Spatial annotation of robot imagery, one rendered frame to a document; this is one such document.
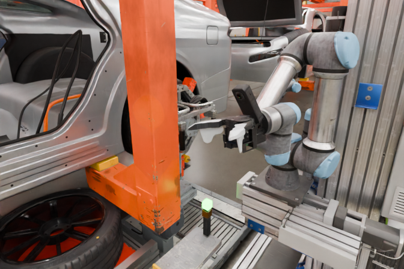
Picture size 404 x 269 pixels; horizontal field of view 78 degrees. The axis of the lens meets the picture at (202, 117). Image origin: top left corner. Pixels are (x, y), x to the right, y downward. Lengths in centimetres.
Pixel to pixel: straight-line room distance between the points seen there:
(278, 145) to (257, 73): 329
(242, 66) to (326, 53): 318
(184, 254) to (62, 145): 83
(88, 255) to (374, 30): 151
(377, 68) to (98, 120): 137
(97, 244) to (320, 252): 98
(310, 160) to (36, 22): 293
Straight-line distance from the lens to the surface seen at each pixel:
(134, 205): 141
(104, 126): 157
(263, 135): 71
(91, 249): 141
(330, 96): 97
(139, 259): 148
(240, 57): 408
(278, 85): 93
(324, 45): 95
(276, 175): 115
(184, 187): 221
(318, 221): 118
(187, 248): 139
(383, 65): 114
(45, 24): 329
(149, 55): 101
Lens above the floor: 144
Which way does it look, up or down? 18 degrees down
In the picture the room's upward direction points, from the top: straight up
